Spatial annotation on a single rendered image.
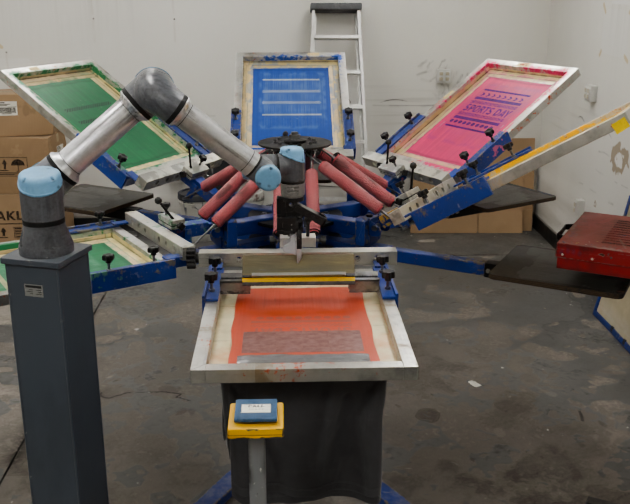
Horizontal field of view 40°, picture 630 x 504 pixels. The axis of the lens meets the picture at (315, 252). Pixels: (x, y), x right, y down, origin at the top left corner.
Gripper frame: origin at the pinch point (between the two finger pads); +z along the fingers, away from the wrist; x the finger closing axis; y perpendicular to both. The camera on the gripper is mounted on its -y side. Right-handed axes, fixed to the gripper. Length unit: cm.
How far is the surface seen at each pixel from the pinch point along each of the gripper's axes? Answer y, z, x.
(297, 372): 2, 11, 61
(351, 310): -15.7, 13.7, 12.5
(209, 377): 24, 12, 61
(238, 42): 38, -38, -412
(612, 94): -200, -16, -271
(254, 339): 13.8, 13.6, 34.1
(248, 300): 16.6, 13.6, 2.6
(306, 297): -2.0, 13.7, 0.5
